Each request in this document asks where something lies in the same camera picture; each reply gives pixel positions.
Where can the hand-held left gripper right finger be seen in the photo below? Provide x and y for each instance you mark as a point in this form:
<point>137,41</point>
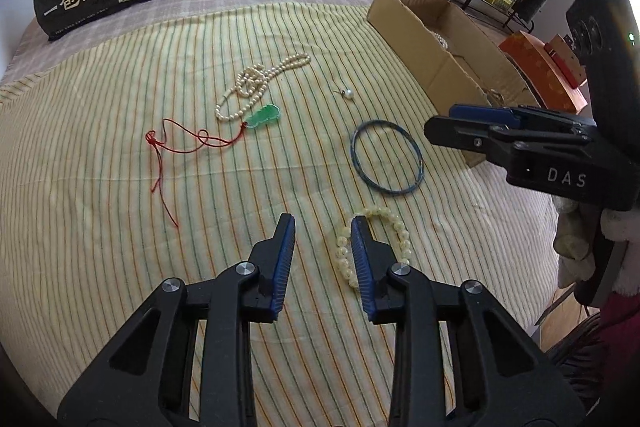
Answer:
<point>360,267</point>

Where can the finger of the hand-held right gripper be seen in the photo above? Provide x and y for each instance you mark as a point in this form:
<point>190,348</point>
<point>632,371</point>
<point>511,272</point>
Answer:
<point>480,113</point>
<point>550,119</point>

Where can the pearl earring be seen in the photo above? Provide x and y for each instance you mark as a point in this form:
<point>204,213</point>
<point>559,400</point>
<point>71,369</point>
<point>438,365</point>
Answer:
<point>347,94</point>

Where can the yellow striped cloth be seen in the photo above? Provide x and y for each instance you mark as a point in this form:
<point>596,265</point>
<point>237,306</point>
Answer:
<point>150,282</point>

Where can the brown box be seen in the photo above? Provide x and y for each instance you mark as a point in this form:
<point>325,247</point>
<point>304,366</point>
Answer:
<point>565,57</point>

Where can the person's right hand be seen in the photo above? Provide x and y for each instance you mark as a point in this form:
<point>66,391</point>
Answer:
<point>575,237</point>

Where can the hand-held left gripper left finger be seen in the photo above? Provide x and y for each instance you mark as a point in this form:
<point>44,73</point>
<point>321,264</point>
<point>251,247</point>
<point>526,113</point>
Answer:
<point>282,267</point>

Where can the orange patterned box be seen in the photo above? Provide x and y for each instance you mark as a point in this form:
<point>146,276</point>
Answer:
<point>535,67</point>

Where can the blue bangle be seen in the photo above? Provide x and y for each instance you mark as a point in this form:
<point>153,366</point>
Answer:
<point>353,152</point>

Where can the cardboard box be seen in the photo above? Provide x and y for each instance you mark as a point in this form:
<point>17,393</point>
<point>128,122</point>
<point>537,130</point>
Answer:
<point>425,42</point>

